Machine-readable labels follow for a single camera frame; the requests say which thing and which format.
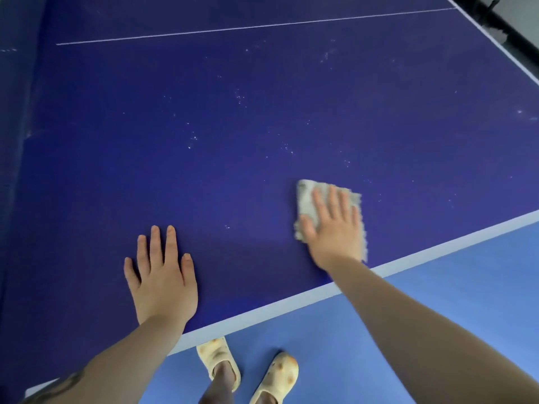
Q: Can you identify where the person's left forearm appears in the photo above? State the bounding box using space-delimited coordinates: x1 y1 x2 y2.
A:
21 315 188 404

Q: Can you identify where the person's left leg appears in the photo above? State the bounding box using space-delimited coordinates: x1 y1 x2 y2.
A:
198 361 236 404

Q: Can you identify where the blue table tennis table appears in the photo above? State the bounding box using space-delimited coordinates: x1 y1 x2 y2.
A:
0 0 539 404

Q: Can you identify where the cream slipper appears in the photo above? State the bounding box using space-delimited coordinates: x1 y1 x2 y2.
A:
196 337 242 393
249 351 300 404

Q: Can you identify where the cream left slipper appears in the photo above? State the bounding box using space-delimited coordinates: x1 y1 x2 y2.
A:
196 337 242 393

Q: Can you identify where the person's right forearm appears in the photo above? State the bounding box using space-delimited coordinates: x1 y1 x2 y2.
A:
326 256 539 404

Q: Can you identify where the person's right hand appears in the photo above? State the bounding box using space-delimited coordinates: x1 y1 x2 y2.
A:
299 185 366 272

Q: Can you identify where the cream right slipper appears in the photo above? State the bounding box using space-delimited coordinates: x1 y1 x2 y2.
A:
249 351 300 404

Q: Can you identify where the grey cleaning cloth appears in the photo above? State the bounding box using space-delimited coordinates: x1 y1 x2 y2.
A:
293 179 369 264

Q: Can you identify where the person's left hand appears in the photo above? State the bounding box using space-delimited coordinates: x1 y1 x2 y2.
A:
123 224 199 333

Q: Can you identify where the dark blue table tennis net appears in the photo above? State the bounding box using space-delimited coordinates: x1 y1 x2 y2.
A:
0 0 51 316

